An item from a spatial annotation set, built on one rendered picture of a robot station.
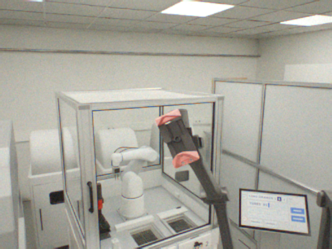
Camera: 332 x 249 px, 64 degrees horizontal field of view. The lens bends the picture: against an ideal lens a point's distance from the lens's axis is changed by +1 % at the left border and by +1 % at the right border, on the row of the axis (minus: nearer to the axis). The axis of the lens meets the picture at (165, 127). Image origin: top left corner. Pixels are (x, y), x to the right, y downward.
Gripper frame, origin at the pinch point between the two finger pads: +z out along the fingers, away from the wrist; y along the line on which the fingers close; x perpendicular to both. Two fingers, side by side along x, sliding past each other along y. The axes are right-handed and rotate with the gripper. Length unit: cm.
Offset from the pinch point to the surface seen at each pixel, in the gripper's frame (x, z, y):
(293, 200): -51, -172, 54
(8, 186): 80, -43, -17
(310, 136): -99, -213, 14
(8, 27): 186, -247, -295
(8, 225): 83, -42, -2
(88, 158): 57, -78, -22
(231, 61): -127, -481, -186
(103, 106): 37, -74, -45
